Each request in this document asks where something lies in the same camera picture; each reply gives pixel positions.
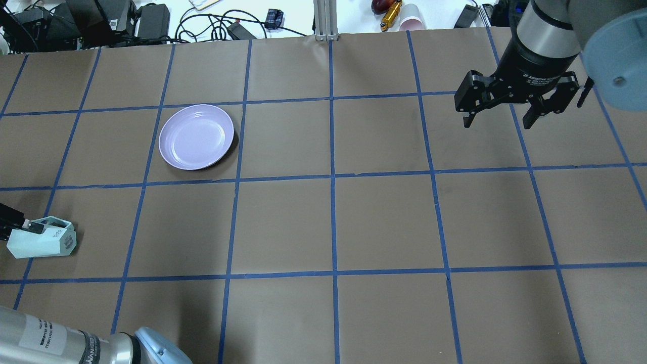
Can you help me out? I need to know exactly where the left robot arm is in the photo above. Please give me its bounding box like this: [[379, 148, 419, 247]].
[[1, 205, 191, 363]]

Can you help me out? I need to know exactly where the black power brick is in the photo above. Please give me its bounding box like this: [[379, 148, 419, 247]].
[[136, 3, 170, 44]]

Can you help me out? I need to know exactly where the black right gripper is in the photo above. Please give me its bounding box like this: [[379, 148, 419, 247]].
[[454, 38, 580, 130]]

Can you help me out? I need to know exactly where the aluminium frame post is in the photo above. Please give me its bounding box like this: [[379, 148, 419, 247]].
[[313, 0, 339, 41]]

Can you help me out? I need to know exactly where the small blue black device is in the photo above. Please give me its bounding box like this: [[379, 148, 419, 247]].
[[264, 9, 284, 30]]

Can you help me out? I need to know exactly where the pink plastic cup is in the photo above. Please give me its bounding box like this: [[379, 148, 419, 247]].
[[398, 3, 427, 31]]

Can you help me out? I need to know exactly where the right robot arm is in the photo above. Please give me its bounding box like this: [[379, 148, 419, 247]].
[[454, 1, 646, 129]]

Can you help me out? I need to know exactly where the red and yellow toy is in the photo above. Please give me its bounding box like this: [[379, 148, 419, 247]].
[[371, 0, 402, 32]]

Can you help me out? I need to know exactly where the lilac round plate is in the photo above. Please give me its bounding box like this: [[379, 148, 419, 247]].
[[157, 104, 236, 171]]

